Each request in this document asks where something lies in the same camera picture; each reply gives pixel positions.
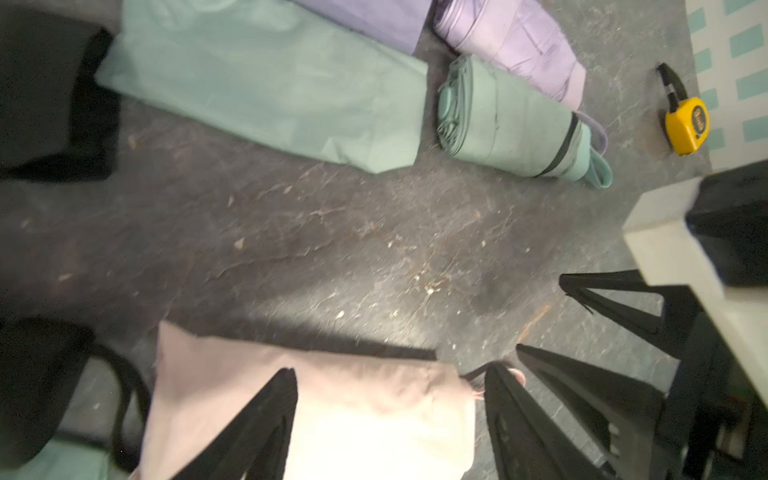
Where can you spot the yellow tape measure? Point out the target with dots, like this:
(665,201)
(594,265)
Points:
(687,121)

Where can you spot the pink sleeved umbrella front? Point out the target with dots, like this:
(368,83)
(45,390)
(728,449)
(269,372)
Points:
(357,417)

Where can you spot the black umbrella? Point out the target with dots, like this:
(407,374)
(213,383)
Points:
(41,364)

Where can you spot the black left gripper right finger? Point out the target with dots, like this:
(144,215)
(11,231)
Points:
(526,443)

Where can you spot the lilac sleeve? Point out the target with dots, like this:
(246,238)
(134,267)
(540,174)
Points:
(395,23)

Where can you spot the mint green sleeve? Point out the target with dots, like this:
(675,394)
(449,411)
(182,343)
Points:
(273,73)

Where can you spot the lilac sleeved umbrella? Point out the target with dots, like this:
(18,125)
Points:
(520,37)

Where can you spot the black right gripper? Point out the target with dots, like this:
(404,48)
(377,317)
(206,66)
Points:
(701,244)

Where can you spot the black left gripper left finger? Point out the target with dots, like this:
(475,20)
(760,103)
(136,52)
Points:
(255,444)

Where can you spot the mint green sleeved umbrella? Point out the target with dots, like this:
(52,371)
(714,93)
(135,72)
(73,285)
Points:
(492,118)

